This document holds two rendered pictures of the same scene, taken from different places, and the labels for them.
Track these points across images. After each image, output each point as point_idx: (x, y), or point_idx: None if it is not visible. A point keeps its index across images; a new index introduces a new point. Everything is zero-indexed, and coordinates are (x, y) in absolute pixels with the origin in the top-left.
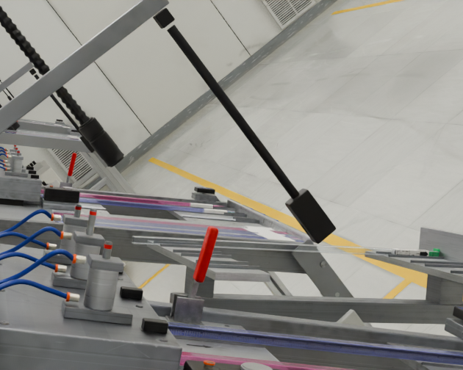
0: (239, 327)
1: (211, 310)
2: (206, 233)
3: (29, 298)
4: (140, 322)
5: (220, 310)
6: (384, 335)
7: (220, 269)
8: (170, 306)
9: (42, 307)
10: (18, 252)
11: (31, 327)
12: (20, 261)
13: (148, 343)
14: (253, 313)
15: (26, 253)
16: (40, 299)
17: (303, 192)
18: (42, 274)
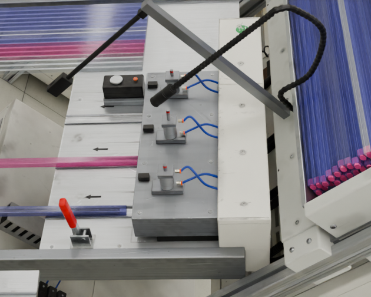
0: (41, 248)
1: (58, 251)
2: (66, 205)
3: (199, 108)
4: (155, 93)
5: (50, 254)
6: None
7: (27, 287)
8: (88, 248)
9: (195, 98)
10: (204, 123)
11: (202, 73)
12: (198, 174)
13: (159, 72)
14: (23, 258)
15: (192, 197)
16: (194, 109)
17: (65, 73)
18: (188, 152)
